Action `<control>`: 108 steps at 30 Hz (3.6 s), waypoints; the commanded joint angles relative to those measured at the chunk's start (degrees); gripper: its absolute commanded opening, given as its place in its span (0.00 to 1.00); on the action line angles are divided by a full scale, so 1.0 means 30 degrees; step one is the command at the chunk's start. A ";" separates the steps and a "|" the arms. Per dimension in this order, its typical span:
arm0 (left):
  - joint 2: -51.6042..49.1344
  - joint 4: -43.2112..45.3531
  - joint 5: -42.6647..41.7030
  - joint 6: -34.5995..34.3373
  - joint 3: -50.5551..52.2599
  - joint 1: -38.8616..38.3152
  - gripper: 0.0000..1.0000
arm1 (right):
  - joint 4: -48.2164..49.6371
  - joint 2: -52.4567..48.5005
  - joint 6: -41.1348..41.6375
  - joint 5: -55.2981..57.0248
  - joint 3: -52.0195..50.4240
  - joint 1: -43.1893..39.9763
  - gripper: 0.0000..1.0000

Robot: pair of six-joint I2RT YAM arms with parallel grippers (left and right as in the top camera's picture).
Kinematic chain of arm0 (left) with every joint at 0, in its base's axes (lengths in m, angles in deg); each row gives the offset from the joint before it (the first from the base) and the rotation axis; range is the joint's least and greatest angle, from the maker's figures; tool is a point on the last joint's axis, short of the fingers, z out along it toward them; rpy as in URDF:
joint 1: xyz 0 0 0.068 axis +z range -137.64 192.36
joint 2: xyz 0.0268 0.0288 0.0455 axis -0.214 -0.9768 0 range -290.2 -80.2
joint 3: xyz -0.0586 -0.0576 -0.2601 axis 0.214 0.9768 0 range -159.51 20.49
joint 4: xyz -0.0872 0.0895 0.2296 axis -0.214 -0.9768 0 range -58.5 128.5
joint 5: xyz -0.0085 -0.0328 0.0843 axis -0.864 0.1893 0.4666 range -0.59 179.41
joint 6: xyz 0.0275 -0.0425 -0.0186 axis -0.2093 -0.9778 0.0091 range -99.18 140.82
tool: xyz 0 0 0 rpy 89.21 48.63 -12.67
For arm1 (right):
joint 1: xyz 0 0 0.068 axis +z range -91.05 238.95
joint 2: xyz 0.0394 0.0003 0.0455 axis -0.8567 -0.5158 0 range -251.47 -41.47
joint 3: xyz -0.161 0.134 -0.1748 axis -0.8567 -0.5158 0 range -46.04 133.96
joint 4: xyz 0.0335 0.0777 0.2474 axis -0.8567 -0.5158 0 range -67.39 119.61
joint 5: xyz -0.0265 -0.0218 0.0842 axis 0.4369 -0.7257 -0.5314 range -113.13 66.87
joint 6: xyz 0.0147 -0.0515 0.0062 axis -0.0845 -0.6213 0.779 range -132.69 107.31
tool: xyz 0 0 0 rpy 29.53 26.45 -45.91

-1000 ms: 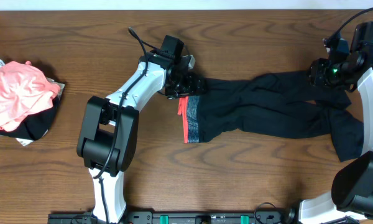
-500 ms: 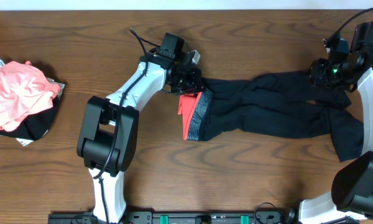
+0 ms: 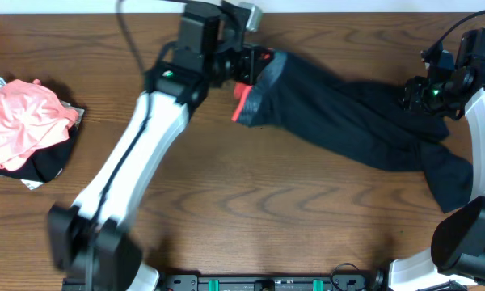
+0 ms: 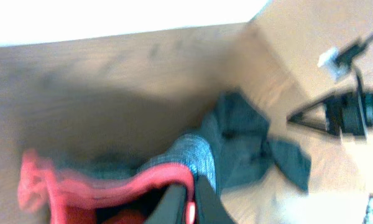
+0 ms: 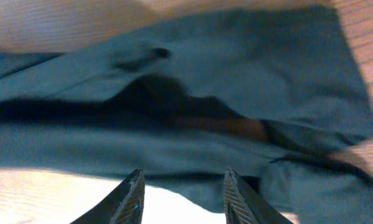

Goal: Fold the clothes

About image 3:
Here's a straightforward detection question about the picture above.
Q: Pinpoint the black leggings red waistband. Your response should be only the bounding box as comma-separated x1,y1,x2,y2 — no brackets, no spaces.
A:
232,51,473,213

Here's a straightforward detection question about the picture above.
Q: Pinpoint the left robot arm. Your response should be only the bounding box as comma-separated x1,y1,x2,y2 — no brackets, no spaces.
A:
47,1,273,290

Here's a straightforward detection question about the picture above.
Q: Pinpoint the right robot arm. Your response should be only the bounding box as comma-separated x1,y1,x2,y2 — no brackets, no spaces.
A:
367,28,485,290

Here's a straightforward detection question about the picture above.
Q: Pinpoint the black folded garment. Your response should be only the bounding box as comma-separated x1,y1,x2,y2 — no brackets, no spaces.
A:
0,102,85,183

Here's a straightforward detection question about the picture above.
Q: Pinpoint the pink crumpled garment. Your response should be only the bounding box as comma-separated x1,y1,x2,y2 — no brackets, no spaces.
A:
0,79,79,171

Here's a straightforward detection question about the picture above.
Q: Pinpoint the left black cable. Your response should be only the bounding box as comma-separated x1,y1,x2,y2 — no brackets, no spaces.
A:
89,0,187,227

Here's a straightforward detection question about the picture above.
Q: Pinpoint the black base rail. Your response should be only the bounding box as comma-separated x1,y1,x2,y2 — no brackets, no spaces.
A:
156,275,367,291

